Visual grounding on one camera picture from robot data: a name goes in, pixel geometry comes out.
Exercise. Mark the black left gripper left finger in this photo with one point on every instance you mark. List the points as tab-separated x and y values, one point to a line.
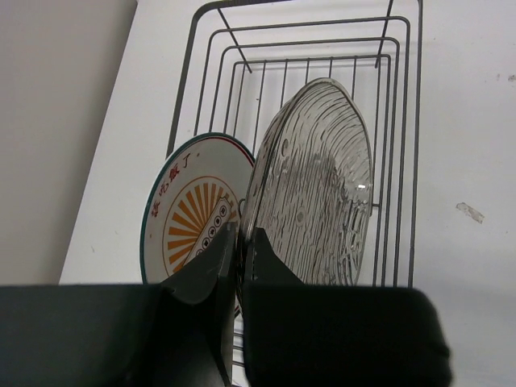
175	333

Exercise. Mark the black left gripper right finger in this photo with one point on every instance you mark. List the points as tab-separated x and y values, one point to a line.
317	335

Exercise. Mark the white plate orange sunburst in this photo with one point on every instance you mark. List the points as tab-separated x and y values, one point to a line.
198	190

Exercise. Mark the clear glass plate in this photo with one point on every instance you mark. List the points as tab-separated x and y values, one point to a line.
311	186

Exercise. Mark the grey wire dish rack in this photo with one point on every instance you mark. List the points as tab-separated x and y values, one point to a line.
244	60

